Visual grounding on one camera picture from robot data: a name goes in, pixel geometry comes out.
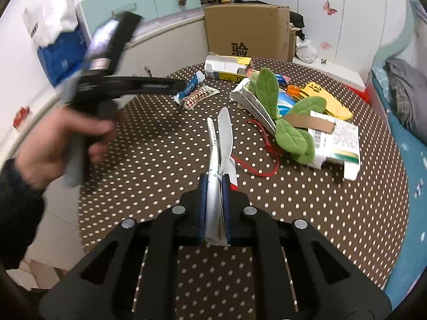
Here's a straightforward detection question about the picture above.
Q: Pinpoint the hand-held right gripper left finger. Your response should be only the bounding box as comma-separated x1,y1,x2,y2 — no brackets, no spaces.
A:
39,174,210,320

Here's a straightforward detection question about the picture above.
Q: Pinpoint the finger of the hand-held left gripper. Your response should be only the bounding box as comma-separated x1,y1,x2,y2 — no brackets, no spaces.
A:
102,76,188,103

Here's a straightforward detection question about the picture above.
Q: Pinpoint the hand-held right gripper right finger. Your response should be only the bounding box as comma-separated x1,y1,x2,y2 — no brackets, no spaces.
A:
222,174,392,320

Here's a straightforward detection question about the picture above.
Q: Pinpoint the white plastic wrapper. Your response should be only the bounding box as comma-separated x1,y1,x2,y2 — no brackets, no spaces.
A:
204,107,240,246

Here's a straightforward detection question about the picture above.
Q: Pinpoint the white yellow carton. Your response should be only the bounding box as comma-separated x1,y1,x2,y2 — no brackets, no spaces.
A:
204,53,253,81

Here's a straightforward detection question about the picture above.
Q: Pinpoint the person's left hand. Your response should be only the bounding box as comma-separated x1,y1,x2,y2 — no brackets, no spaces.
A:
15,108,117,190

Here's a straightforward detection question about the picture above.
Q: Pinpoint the blue snack wrapper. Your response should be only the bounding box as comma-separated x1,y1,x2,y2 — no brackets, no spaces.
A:
173,71,205,106

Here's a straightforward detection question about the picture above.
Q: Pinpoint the red white checkered wrapper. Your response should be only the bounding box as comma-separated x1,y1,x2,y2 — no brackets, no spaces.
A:
183,86,221,110

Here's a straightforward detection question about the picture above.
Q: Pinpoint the brown dotted tablecloth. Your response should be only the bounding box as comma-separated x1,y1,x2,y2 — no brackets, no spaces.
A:
77,57,410,320

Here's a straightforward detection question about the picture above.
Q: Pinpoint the large white plastic bag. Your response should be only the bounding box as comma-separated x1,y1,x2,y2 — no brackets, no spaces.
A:
23,0,79,48

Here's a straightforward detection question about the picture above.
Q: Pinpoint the white paper booklet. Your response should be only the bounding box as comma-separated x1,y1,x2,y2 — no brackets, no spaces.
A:
230,78,277,137

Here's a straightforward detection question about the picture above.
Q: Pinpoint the large cardboard box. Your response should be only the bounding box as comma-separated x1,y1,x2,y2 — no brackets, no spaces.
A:
203,4,291,62

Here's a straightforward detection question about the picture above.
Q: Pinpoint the blue white packet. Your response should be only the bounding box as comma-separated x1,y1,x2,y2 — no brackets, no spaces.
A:
277,91,296,119

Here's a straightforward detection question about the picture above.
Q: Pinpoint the green plush leaf toy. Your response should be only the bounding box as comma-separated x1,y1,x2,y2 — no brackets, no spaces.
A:
248,67,327,166

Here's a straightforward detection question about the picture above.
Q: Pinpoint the brown cardboard strip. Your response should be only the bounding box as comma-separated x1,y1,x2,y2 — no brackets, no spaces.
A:
283,111,336,133

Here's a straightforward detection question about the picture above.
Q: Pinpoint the white labelled box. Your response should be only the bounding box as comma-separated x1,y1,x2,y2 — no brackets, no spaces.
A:
307,118,362,181

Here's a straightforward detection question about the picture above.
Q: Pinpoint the yellow packet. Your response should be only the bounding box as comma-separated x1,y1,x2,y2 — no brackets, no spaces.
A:
300,82,354,121

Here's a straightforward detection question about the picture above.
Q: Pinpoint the small white plastic bag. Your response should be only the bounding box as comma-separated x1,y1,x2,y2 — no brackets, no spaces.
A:
295,37,318,64

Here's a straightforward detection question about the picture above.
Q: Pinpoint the black cloth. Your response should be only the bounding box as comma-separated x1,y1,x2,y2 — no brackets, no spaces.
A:
289,11,306,41

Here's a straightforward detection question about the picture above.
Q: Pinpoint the red white box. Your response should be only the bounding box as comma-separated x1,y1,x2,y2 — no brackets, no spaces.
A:
294,57,373,102

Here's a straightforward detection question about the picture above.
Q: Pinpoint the blue bed sheet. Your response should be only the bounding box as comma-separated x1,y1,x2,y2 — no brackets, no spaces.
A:
370,67,427,307

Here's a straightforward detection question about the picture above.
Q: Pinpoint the grey clothing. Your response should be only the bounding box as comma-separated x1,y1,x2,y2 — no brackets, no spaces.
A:
385,57,427,137

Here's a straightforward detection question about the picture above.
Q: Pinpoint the red string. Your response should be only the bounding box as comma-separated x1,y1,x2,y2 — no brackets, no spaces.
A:
230,118,281,177

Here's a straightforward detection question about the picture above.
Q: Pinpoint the red wall label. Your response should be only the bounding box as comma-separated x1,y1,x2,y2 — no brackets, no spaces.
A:
13,107,31,129

